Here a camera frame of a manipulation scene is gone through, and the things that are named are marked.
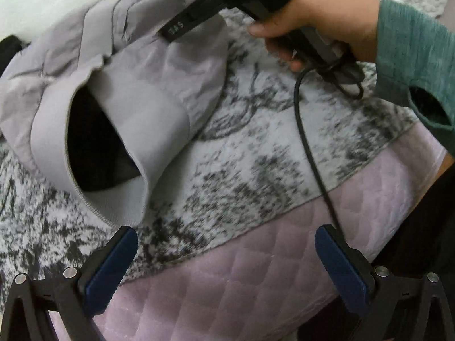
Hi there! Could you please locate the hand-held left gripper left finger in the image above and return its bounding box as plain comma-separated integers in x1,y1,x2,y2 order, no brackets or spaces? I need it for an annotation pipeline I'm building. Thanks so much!
0,225,138,341

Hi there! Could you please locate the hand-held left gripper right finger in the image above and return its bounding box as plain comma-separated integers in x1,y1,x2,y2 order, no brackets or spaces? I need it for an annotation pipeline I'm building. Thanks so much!
315,224,455,341

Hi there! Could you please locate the grey jacket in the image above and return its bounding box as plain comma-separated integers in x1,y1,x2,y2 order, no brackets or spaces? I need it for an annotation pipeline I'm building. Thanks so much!
0,0,230,226

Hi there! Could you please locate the person's right hand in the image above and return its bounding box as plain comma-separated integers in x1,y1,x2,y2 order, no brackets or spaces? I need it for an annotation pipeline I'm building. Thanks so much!
247,0,382,73

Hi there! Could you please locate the pink quilted bed cover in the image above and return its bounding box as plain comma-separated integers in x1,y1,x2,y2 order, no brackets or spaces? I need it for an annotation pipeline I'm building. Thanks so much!
46,121,449,341

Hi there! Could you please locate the grey white patterned blanket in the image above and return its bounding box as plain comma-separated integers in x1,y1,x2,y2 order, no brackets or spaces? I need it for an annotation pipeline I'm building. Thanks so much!
0,7,422,286

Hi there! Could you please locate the black cloth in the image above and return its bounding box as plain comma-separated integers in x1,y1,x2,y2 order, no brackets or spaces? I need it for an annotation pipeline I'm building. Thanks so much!
0,35,24,75

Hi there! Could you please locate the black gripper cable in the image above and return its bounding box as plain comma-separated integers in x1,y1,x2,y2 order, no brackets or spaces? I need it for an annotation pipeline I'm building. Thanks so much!
293,60,366,237

